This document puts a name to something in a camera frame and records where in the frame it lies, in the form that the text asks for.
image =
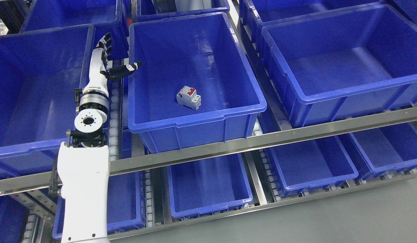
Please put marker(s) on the blue bin rear centre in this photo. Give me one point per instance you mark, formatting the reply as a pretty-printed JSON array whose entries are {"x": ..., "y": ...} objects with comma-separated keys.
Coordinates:
[{"x": 148, "y": 10}]

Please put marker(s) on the white red circuit breaker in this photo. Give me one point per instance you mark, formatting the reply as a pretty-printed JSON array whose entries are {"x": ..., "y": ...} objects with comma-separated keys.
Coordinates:
[{"x": 187, "y": 96}]

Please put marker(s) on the blue bin rear right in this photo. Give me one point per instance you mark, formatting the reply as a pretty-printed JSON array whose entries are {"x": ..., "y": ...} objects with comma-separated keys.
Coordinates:
[{"x": 256, "y": 14}]

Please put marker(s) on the blue bin rear left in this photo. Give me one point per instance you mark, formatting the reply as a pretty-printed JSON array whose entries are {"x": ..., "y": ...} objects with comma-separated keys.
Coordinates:
[{"x": 107, "y": 16}]

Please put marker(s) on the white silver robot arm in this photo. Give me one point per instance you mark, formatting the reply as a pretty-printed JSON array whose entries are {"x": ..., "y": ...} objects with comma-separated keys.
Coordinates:
[{"x": 80, "y": 176}]

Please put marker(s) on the steel shelf rack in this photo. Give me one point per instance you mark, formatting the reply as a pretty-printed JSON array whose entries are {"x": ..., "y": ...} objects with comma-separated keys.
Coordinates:
[{"x": 248, "y": 147}]

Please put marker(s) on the blue bin far lower right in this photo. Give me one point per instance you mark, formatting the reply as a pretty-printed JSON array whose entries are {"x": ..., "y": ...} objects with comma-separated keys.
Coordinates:
[{"x": 381, "y": 151}]

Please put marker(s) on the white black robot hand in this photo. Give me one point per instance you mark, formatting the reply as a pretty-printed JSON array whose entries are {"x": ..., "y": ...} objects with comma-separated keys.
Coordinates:
[{"x": 98, "y": 72}]

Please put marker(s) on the blue bin lower centre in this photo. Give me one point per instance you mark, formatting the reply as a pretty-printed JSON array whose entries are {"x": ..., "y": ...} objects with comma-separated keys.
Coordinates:
[{"x": 207, "y": 186}]

